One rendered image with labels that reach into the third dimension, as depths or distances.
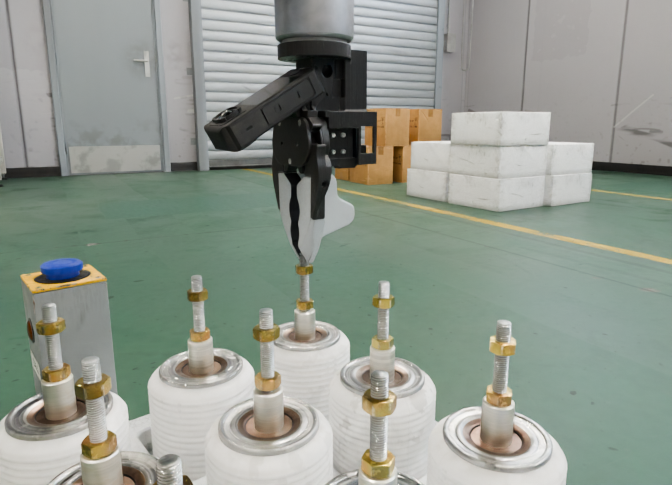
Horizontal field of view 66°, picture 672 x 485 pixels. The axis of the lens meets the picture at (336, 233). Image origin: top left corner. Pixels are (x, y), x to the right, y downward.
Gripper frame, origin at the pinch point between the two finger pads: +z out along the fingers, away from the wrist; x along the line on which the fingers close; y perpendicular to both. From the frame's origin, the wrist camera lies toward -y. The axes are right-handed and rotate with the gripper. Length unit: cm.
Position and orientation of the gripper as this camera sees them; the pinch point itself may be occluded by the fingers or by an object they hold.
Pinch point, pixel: (299, 249)
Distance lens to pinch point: 53.0
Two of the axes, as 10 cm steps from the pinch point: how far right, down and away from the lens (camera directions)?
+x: -5.6, -1.7, 8.1
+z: 0.0, 9.8, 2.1
